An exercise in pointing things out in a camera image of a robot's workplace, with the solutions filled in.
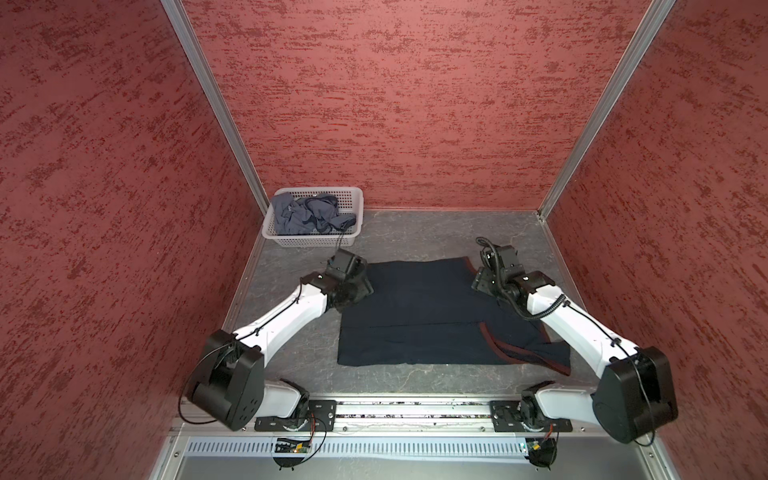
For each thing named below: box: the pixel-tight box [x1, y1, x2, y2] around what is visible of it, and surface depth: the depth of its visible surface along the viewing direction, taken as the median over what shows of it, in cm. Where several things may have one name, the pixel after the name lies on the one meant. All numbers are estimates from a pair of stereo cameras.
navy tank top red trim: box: [338, 257, 572, 375], surface depth 88 cm
